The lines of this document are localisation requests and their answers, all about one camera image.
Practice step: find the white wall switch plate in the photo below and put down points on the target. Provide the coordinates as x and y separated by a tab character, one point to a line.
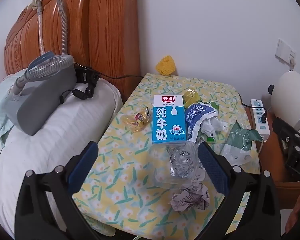
285	51

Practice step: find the light green cloth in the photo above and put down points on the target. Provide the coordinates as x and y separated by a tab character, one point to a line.
1	110

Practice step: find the wooden nightstand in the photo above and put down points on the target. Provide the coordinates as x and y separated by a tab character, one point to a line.
272	160

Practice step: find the white pillow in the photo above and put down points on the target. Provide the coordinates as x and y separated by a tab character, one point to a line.
65	130

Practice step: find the blue white mask package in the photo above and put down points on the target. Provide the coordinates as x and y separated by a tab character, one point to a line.
197	115

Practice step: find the small green box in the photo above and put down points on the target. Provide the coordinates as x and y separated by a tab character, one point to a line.
211	137

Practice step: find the crumpled printed paper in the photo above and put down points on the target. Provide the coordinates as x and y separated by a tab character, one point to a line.
190	197

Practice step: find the blue white milk carton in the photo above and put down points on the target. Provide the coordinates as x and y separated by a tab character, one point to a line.
168	120

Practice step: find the clear crushed plastic cup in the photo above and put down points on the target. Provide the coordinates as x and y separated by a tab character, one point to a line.
176	162

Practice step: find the green white mask packet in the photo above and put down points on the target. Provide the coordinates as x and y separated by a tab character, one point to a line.
237	140

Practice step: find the white cylindrical appliance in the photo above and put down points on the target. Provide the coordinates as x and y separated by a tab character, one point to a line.
293	92

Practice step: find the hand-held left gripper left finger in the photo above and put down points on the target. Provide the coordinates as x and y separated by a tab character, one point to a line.
83	163

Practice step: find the floral yellow tablecloth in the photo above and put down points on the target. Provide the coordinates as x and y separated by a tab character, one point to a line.
130	167

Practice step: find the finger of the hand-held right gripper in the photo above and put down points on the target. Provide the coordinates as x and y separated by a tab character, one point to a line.
286	132

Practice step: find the wooden headboard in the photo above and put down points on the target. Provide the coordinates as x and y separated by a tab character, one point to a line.
97	30

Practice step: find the crumpled white paper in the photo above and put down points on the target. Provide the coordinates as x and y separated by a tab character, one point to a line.
213	126

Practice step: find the white power strip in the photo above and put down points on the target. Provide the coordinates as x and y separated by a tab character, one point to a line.
261	127

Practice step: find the yellow foam fruit net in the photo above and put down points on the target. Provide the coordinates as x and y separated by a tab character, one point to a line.
166	66

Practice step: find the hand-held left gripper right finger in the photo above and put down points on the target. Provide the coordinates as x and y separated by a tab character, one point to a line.
213	168

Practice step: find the yellow-green wrapper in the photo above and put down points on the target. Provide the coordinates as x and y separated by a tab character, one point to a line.
191	96

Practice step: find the yellow snack wrapper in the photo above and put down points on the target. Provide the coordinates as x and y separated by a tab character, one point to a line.
137	120

